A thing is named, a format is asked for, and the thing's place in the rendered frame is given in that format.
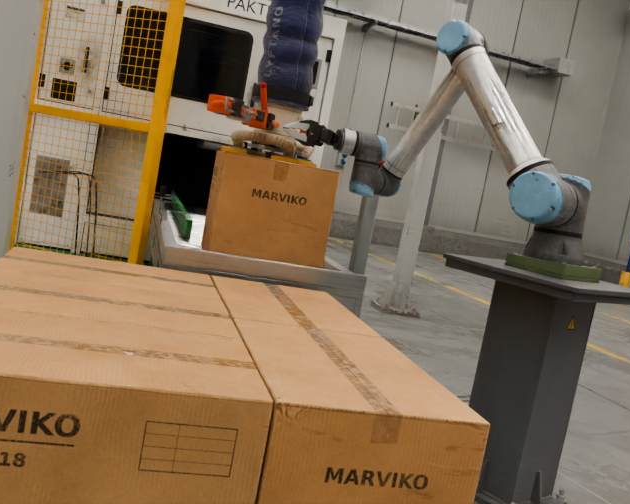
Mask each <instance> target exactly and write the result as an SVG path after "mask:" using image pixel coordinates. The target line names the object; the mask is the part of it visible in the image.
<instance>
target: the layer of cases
mask: <svg viewBox="0 0 630 504"><path fill-rule="evenodd" d="M489 430H490V423H489V422H487V421H486V420H485V419H484V418H482V417H481V416H480V415H479V414H477V413H476V412H475V411H474V410H472V409H471V408H470V407H469V406H467V405H466V404H465V403H464V402H462V401H461V400H460V399H459V398H457V397H456V396H455V395H454V394H452V393H451V392H450V391H449V390H447V389H446V388H445V387H444V386H442V385H441V384H440V383H439V382H437V381H436V380H435V379H434V378H433V377H431V376H430V375H429V374H428V373H426V372H425V371H424V370H423V369H421V368H420V367H419V366H418V365H416V364H415V363H414V362H413V361H411V360H410V359H409V358H408V357H406V356H405V355H404V354H403V353H401V352H400V351H399V350H398V349H396V348H395V347H394V346H393V345H391V344H390V343H389V342H388V341H386V340H385V339H384V338H382V337H381V336H380V335H379V334H378V333H377V332H375V331H374V330H373V329H372V328H370V327H369V326H368V325H367V324H365V323H364V322H363V321H362V320H360V319H359V318H358V317H357V316H355V315H354V314H353V313H352V312H350V311H349V310H348V309H347V308H345V307H344V306H343V305H342V304H340V303H339V302H338V301H337V300H335V299H334V298H333V297H332V296H330V295H329V294H328V293H327V292H323V291H316V290H309V289H303V288H296V287H289V286H282V285H275V284H268V283H262V282H255V281H248V280H241V279H234V278H227V277H220V276H214V275H211V276H209V275H207V274H200V273H193V272H186V271H179V270H172V269H166V268H159V267H152V266H145V265H138V264H131V263H124V262H118V261H111V260H104V259H97V258H90V257H83V256H76V255H70V254H63V253H56V252H49V251H42V250H35V249H28V248H22V247H14V248H12V249H11V250H10V251H9V252H7V253H6V254H5V255H4V256H2V257H1V258H0V504H473V503H474V498H475V494H476V489H477V485H478V480H479V475H480V471H481V466H482V462H483V457H484V453H485V448H486V443H487V439H488V434H489Z"/></svg>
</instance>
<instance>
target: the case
mask: <svg viewBox="0 0 630 504"><path fill-rule="evenodd" d="M339 178H340V172H338V171H333V170H328V169H322V168H317V167H312V166H306V165H301V164H295V163H290V162H285V161H279V160H274V159H269V158H263V157H258V156H253V155H247V154H242V153H237V152H231V151H217V152H216V158H215V164H214V170H213V176H212V182H211V188H210V194H209V200H208V206H207V212H206V218H205V224H204V230H203V236H202V242H201V246H202V250H206V251H212V252H219V253H225V254H231V255H238V256H244V257H251V258H257V259H264V260H270V261H277V262H283V263H290V264H296V265H303V266H309V267H316V268H322V269H323V264H324V258H325V253H326V248H327V242H328V237H329V231H330V226H331V221H332V215H333V210H334V205H335V199H336V194H337V188H338V183H339Z"/></svg>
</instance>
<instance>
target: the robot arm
mask: <svg viewBox="0 0 630 504"><path fill-rule="evenodd" d="M436 43H437V47H438V49H439V50H440V52H441V53H442V54H445V55H446V56H447V58H448V60H449V62H450V67H451V68H450V70H449V72H448V73H447V75H446V76H445V77H444V79H443V80H442V82H441V83H440V85H439V86H438V87H437V89H436V90H435V92H434V93H433V95H432V96H431V97H430V99H429V100H428V102H427V103H426V105H425V106H424V107H423V109H422V110H421V112H420V113H419V115H418V116H417V117H416V119H415V120H414V122H413V123H412V125H411V126H410V127H409V129H408V130H407V132H406V133H405V135H404V136H403V137H402V139H401V140H400V142H399V143H398V144H397V146H396V147H395V149H394V150H393V152H392V153H391V154H390V156H389V157H388V159H387V160H386V162H385V163H383V165H382V166H381V168H380V169H379V170H378V167H379V162H383V161H384V159H385V157H386V154H387V141H386V139H385V138H384V137H382V136H378V135H376V134H375V135H374V134H369V133H365V132H360V131H355V130H353V128H350V129H347V128H343V129H342V130H339V129H338V130H337V132H336V133H335V132H333V131H332V130H330V129H327V128H326V126H324V125H319V122H315V121H313V120H304V121H299V122H293V123H289V124H286V125H284V126H283V128H282V129H283V130H284V132H285V133H286V134H288V135H289V136H290V137H292V138H293V139H295V140H297V141H298V142H299V143H301V144H302V145H304V146H311V147H314V145H315V146H318V147H320V146H322V145H324V143H325V144H327V145H330V146H333V148H334V149H335V150H337V151H338V153H341V154H345V155H350V156H355V160H354V165H353V169H352V174H351V179H350V182H349V191H350V192H352V193H354V194H358V195H361V196H366V197H372V196H373V194H375V195H380V196H382V197H392V196H394V195H396V194H397V193H398V192H399V190H400V188H401V180H402V178H403V177H404V175H405V173H406V172H407V170H408V169H409V168H410V166H411V165H412V163H413V162H414V161H415V159H416V158H417V157H418V155H419V154H420V152H421V151H422V150H423V148H424V147H425V145H426V144H427V143H428V141H429V140H430V138H431V137H432V136H433V134H434V133H435V132H436V130H437V129H438V127H439V126H440V125H441V123H442V122H443V120H444V119H445V118H446V116H447V115H448V113H449V112H450V111H451V109H452V108H453V106H454V105H455V104H456V102H457V101H458V100H459V98H460V97H461V95H462V94H463V93H464V91H466V93H467V95H468V97H469V99H470V101H471V103H472V105H473V107H474V108H475V110H476V112H477V114H478V116H479V118H480V120H481V122H482V124H483V126H484V128H485V130H486V132H487V134H488V136H489V138H490V139H491V141H492V143H493V145H494V147H495V149H496V151H497V153H498V155H499V157H500V159H501V161H502V163H503V165H504V167H505V169H506V170H507V172H508V174H509V176H508V179H507V181H506V185H507V187H508V189H509V202H510V206H511V208H512V210H513V211H514V213H515V214H516V215H517V216H519V217H520V218H521V219H523V220H525V221H527V222H529V223H533V224H535V225H534V231H533V234H532V236H531V238H530V239H529V241H528V243H527V244H526V246H525V248H524V249H523V254H522V256H526V257H531V258H536V259H542V260H547V261H553V262H558V263H562V262H566V263H565V264H570V265H577V266H583V264H584V255H583V250H582V244H581V240H582V235H583V230H584V225H585V219H586V214H587V209H588V204H589V199H590V196H591V183H590V182H589V181H588V180H586V179H584V178H581V177H577V176H571V175H567V174H559V173H558V171H557V169H556V168H555V166H554V164H553V162H552V161H551V160H550V159H546V158H542V156H541V154H540V153H539V151H538V149H537V147H536V145H535V143H534V141H533V140H532V138H531V136H530V134H529V132H528V130H527V128H526V127H525V125H524V123H523V121H522V119H521V117H520V115H519V114H518V112H517V110H516V108H515V106H514V104H513V103H512V101H511V99H510V97H509V95H508V93H507V91H506V90H505V88H504V86H503V84H502V82H501V80H500V78H499V77H498V75H497V73H496V71H495V69H494V67H493V66H492V64H491V62H490V60H489V58H488V54H489V47H488V42H487V40H486V38H485V36H484V35H483V34H482V33H481V32H479V31H477V30H476V29H474V28H473V27H471V26H470V25H469V24H468V23H467V22H465V21H462V20H451V21H449V22H447V23H446V24H445V25H444V26H443V27H442V28H441V29H440V31H439V33H438V36H437V40H436ZM287 128H293V129H300V130H302V131H307V134H305V133H297V132H296V131H291V130H290V129H287Z"/></svg>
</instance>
